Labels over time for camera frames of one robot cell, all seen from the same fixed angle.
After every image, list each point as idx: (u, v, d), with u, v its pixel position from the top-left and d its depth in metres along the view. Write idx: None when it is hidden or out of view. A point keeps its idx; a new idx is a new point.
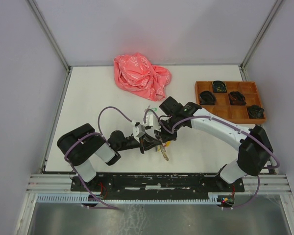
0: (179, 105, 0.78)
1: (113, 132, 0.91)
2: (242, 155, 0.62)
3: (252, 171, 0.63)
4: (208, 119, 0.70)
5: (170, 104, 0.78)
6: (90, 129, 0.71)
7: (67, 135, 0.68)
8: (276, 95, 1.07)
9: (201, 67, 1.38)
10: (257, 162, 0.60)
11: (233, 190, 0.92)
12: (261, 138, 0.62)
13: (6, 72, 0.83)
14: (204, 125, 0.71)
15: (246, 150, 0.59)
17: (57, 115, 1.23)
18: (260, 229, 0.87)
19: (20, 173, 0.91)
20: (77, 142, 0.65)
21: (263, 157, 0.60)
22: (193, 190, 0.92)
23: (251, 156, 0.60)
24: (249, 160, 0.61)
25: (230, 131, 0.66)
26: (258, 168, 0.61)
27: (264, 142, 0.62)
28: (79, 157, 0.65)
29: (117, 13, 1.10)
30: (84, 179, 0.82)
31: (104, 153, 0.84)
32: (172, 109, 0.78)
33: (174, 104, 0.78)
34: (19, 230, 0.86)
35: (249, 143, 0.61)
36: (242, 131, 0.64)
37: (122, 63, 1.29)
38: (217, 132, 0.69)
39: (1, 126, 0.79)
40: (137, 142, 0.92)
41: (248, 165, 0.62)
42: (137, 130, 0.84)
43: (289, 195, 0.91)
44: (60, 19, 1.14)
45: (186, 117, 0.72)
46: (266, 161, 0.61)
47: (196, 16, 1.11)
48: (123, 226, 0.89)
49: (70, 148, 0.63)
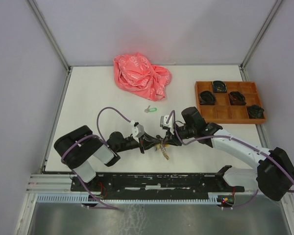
0: (203, 121, 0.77)
1: (113, 133, 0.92)
2: (261, 177, 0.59)
3: (274, 195, 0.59)
4: (228, 139, 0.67)
5: (195, 118, 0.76)
6: (88, 131, 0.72)
7: (65, 137, 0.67)
8: (276, 95, 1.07)
9: (201, 67, 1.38)
10: (278, 186, 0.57)
11: (233, 190, 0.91)
12: (281, 160, 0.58)
13: (5, 71, 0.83)
14: (225, 145, 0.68)
15: (264, 171, 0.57)
17: (57, 115, 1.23)
18: (260, 230, 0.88)
19: (20, 173, 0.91)
20: (75, 144, 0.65)
21: (286, 182, 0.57)
22: (193, 190, 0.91)
23: (271, 180, 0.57)
24: (269, 183, 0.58)
25: (248, 151, 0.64)
26: (279, 191, 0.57)
27: (286, 165, 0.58)
28: (76, 159, 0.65)
29: (117, 13, 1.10)
30: (84, 179, 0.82)
31: (103, 155, 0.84)
32: (195, 124, 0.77)
33: (199, 119, 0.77)
34: (19, 230, 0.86)
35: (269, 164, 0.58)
36: (261, 152, 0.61)
37: (122, 63, 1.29)
38: (236, 151, 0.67)
39: (1, 125, 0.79)
40: (137, 142, 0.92)
41: (268, 187, 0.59)
42: (136, 131, 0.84)
43: (289, 195, 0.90)
44: (60, 19, 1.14)
45: (207, 134, 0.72)
46: (290, 185, 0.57)
47: (196, 16, 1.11)
48: (123, 226, 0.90)
49: (67, 151, 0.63)
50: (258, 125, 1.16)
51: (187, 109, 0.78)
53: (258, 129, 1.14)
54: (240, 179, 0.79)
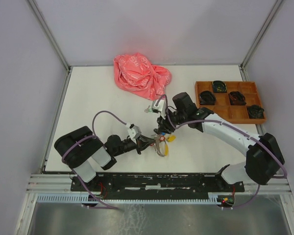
0: (194, 106, 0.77)
1: (110, 136, 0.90)
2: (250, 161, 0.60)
3: (260, 179, 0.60)
4: (219, 123, 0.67)
5: (185, 103, 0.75)
6: (87, 132, 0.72)
7: (65, 137, 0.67)
8: (276, 95, 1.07)
9: (201, 67, 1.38)
10: (265, 170, 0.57)
11: (233, 190, 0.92)
12: (270, 144, 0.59)
13: (6, 72, 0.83)
14: (216, 130, 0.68)
15: (253, 155, 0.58)
17: (57, 115, 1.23)
18: (260, 230, 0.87)
19: (20, 173, 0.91)
20: (75, 144, 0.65)
21: (274, 167, 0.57)
22: (193, 190, 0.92)
23: (258, 164, 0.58)
24: (256, 167, 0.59)
25: (238, 136, 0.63)
26: (266, 176, 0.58)
27: (275, 150, 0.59)
28: (77, 159, 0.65)
29: (117, 13, 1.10)
30: (84, 180, 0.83)
31: (100, 158, 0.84)
32: (186, 108, 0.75)
33: (190, 104, 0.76)
34: (19, 230, 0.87)
35: (257, 149, 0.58)
36: (252, 138, 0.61)
37: (122, 63, 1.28)
38: (227, 137, 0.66)
39: (2, 125, 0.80)
40: (134, 144, 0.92)
41: (256, 171, 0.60)
42: (134, 132, 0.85)
43: (289, 195, 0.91)
44: (60, 19, 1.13)
45: (199, 118, 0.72)
46: (276, 171, 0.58)
47: (196, 16, 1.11)
48: (123, 226, 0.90)
49: (67, 151, 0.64)
50: (258, 125, 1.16)
51: (179, 95, 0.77)
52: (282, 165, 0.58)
53: (258, 129, 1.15)
54: (234, 175, 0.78)
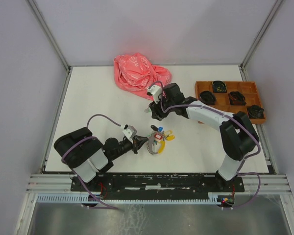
0: (182, 95, 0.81)
1: (109, 139, 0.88)
2: (224, 137, 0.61)
3: (234, 155, 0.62)
4: (200, 107, 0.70)
5: (173, 92, 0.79)
6: (87, 133, 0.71)
7: (65, 136, 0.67)
8: (276, 95, 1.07)
9: (201, 67, 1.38)
10: (237, 145, 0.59)
11: (233, 190, 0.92)
12: (241, 120, 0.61)
13: (5, 72, 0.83)
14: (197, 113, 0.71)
15: (225, 130, 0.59)
17: (57, 115, 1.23)
18: (260, 230, 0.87)
19: (20, 173, 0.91)
20: (75, 144, 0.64)
21: (246, 143, 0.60)
22: (193, 190, 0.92)
23: (231, 139, 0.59)
24: (230, 143, 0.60)
25: (214, 115, 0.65)
26: (239, 151, 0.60)
27: (246, 126, 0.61)
28: (76, 159, 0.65)
29: (117, 13, 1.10)
30: (84, 179, 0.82)
31: (98, 160, 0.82)
32: (174, 97, 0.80)
33: (178, 93, 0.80)
34: (19, 230, 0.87)
35: (230, 125, 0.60)
36: (226, 115, 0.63)
37: (122, 63, 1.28)
38: (206, 118, 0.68)
39: (1, 126, 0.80)
40: (131, 144, 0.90)
41: (230, 147, 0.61)
42: (130, 131, 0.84)
43: (288, 195, 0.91)
44: (60, 19, 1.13)
45: (183, 105, 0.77)
46: (249, 147, 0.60)
47: (195, 17, 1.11)
48: (123, 225, 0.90)
49: (68, 150, 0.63)
50: (258, 125, 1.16)
51: (168, 84, 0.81)
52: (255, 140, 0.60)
53: (258, 129, 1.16)
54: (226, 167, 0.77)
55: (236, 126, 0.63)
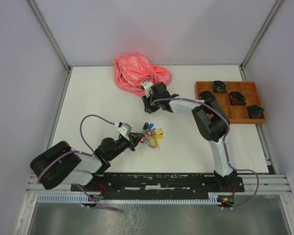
0: (167, 92, 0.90)
1: (105, 139, 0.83)
2: (196, 120, 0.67)
3: (209, 138, 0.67)
4: (179, 99, 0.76)
5: (159, 89, 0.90)
6: (66, 147, 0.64)
7: (40, 156, 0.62)
8: (276, 95, 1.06)
9: (201, 67, 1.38)
10: (208, 127, 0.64)
11: (233, 190, 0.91)
12: (211, 105, 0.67)
13: (5, 72, 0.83)
14: (178, 105, 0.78)
15: (196, 113, 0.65)
17: (56, 115, 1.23)
18: (260, 230, 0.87)
19: (20, 173, 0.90)
20: (50, 164, 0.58)
21: (218, 125, 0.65)
22: (193, 190, 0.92)
23: (202, 122, 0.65)
24: (202, 125, 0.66)
25: (190, 104, 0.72)
26: (212, 132, 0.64)
27: (216, 108, 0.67)
28: (53, 179, 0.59)
29: (117, 13, 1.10)
30: (81, 183, 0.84)
31: (90, 165, 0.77)
32: (159, 94, 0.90)
33: (163, 90, 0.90)
34: (19, 230, 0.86)
35: (201, 108, 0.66)
36: (198, 102, 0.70)
37: (122, 63, 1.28)
38: (184, 108, 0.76)
39: (1, 126, 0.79)
40: (128, 142, 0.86)
41: (203, 129, 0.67)
42: (125, 129, 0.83)
43: (289, 195, 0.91)
44: (60, 19, 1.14)
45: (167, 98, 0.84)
46: (221, 129, 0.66)
47: (195, 17, 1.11)
48: (123, 226, 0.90)
49: (43, 172, 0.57)
50: (258, 125, 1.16)
51: (155, 83, 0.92)
52: (226, 123, 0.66)
53: (258, 129, 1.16)
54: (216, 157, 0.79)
55: (208, 111, 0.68)
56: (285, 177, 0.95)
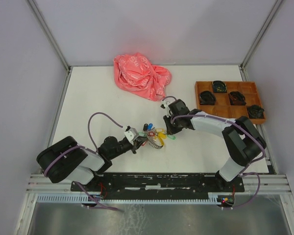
0: (186, 109, 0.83)
1: (107, 137, 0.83)
2: (228, 142, 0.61)
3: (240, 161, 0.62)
4: (203, 117, 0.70)
5: (178, 107, 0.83)
6: (72, 142, 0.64)
7: (47, 150, 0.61)
8: (277, 95, 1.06)
9: (201, 67, 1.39)
10: (243, 151, 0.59)
11: (233, 190, 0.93)
12: (245, 126, 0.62)
13: (5, 71, 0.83)
14: (202, 123, 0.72)
15: (229, 135, 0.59)
17: (56, 115, 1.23)
18: (260, 230, 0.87)
19: (20, 173, 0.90)
20: (58, 158, 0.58)
21: (254, 148, 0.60)
22: (193, 190, 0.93)
23: (235, 146, 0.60)
24: (234, 149, 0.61)
25: (217, 123, 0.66)
26: (246, 156, 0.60)
27: (249, 130, 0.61)
28: (59, 174, 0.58)
29: (117, 13, 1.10)
30: (82, 182, 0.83)
31: (92, 163, 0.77)
32: (179, 111, 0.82)
33: (182, 107, 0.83)
34: (19, 230, 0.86)
35: (233, 129, 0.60)
36: (228, 121, 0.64)
37: (122, 63, 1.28)
38: (210, 126, 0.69)
39: (1, 126, 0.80)
40: (130, 144, 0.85)
41: (235, 152, 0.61)
42: (132, 134, 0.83)
43: (289, 195, 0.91)
44: (61, 19, 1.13)
45: (188, 114, 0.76)
46: (256, 152, 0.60)
47: (195, 16, 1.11)
48: (123, 225, 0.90)
49: (50, 165, 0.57)
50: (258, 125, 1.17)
51: (172, 101, 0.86)
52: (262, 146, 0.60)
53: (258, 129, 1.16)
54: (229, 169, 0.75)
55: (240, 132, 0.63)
56: (285, 177, 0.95)
